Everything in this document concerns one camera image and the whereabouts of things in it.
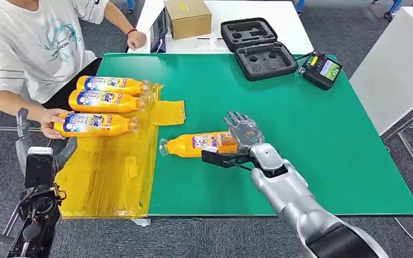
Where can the person's right hand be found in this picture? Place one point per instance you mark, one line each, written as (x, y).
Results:
(48, 123)

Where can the yellow transparent plastic sheet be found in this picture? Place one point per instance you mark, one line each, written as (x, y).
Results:
(114, 178)

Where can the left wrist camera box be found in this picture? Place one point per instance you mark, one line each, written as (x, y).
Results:
(39, 167)

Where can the orange detergent bottle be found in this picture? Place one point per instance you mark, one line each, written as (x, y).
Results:
(117, 125)
(124, 102)
(128, 85)
(181, 146)

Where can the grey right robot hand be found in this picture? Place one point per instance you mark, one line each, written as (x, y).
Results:
(245, 133)

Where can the white side cabinet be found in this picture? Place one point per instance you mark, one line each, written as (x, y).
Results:
(395, 71)

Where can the black pen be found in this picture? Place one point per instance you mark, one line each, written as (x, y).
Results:
(208, 38)

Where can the red wristband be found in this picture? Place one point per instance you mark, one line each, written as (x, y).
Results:
(131, 31)

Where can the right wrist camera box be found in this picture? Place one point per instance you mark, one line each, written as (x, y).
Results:
(220, 159)

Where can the black remote controller with screen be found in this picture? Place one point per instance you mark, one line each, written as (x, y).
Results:
(318, 73)

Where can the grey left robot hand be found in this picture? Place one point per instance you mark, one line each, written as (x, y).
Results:
(22, 142)

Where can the black foam-lined open case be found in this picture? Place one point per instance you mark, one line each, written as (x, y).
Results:
(265, 61)

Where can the person's left hand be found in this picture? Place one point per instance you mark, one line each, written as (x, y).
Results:
(137, 41)

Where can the green table mat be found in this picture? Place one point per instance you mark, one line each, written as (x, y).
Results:
(281, 107)

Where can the dark standing tablet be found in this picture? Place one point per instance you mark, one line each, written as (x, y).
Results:
(158, 30)

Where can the white table foot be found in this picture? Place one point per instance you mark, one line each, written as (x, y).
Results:
(141, 222)

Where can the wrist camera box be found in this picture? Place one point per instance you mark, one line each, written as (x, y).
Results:
(39, 167)
(220, 159)

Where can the white table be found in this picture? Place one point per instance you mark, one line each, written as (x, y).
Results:
(281, 21)

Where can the blue chair leg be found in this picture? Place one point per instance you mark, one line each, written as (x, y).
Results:
(130, 4)
(300, 5)
(391, 8)

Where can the person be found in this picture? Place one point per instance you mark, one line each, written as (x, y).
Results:
(25, 46)

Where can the brown cardboard box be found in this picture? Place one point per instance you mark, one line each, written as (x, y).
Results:
(188, 19)

